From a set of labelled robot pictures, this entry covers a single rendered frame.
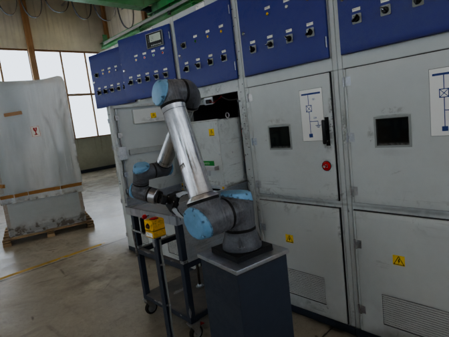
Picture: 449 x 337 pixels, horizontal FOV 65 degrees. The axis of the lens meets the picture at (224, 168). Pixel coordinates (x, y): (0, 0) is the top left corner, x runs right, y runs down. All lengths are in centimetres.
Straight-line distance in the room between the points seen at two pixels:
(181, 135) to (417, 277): 139
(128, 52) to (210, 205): 220
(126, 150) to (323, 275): 167
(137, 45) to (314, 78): 176
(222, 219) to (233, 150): 106
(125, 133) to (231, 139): 83
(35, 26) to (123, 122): 1157
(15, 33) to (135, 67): 1077
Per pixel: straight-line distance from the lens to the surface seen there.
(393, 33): 197
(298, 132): 223
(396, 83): 195
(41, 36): 1420
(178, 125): 159
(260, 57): 239
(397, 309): 228
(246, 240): 166
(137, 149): 284
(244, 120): 253
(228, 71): 259
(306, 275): 250
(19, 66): 1384
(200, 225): 151
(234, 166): 255
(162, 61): 316
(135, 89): 339
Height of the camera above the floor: 139
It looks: 8 degrees down
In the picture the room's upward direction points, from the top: 7 degrees counter-clockwise
